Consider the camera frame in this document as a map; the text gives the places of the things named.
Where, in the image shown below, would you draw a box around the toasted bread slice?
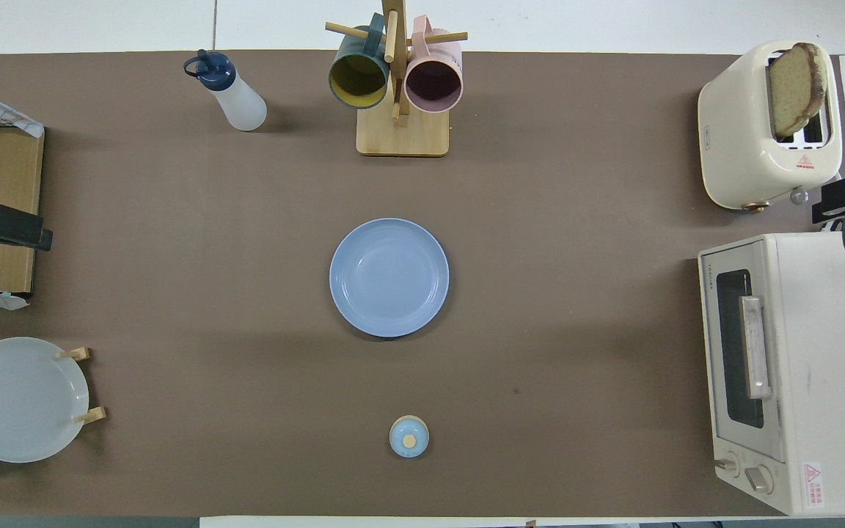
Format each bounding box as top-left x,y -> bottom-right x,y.
769,43 -> 827,140

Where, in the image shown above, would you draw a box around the white squeeze bottle blue cap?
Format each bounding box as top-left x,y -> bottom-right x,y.
183,49 -> 268,132

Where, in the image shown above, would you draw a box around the wooden plate rack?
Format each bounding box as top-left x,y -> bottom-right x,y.
0,347 -> 107,463

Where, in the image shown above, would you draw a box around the grey plate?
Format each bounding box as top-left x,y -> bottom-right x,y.
0,337 -> 90,463

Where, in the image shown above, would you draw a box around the blue round plate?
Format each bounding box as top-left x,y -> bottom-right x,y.
329,218 -> 450,339

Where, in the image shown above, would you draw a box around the cream two-slot toaster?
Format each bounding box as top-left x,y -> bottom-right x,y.
698,40 -> 844,213

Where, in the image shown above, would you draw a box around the white toaster oven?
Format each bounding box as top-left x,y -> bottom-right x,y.
698,232 -> 845,516

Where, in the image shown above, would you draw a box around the brown table mat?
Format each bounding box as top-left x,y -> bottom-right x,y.
0,50 -> 845,518

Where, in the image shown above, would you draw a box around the dark teal mug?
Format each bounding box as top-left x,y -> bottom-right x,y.
329,13 -> 392,110

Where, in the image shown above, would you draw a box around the wooden mug tree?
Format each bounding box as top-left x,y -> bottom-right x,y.
325,0 -> 469,158

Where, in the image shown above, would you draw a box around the pink mug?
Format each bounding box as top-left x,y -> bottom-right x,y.
403,15 -> 464,114

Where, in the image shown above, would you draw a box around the small blue shaker wooden knob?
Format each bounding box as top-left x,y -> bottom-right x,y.
389,415 -> 430,459

